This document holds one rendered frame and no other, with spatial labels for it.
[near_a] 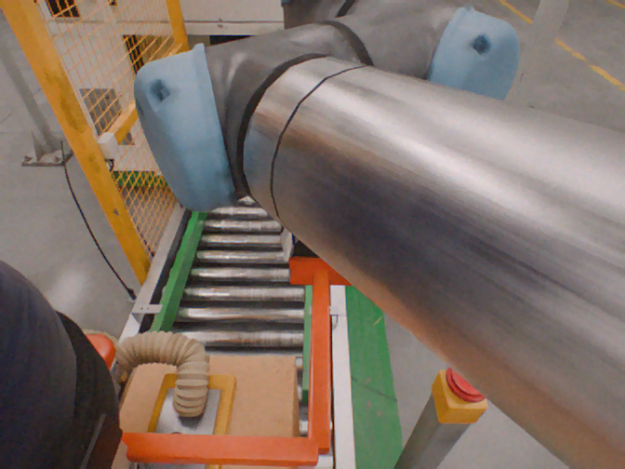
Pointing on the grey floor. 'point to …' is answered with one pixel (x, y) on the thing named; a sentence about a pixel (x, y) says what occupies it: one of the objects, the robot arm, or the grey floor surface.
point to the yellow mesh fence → (72, 124)
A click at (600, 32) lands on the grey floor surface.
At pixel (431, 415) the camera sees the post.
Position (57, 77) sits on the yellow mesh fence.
